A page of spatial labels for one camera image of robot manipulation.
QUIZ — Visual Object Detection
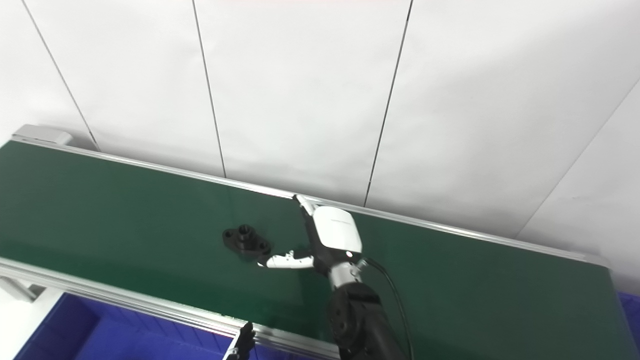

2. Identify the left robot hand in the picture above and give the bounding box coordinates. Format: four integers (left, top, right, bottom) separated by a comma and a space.
223, 321, 256, 360

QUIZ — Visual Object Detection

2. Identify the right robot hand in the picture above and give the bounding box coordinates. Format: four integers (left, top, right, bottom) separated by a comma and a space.
257, 194, 363, 277

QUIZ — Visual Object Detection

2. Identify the black flanged part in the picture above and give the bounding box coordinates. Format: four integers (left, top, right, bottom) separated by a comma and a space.
222, 225, 272, 258

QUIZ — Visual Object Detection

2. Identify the green conveyor belt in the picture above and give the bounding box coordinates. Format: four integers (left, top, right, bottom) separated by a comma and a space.
0, 124, 612, 360
0, 140, 640, 360

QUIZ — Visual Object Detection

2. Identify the blue bin holding white part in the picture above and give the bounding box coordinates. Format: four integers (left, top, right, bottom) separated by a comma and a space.
14, 292, 236, 360

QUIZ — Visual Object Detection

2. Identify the empty blue bin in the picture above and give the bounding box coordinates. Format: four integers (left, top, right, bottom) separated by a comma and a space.
617, 291, 640, 351

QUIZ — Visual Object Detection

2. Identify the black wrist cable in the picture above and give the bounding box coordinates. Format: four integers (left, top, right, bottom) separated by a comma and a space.
360, 257, 415, 360

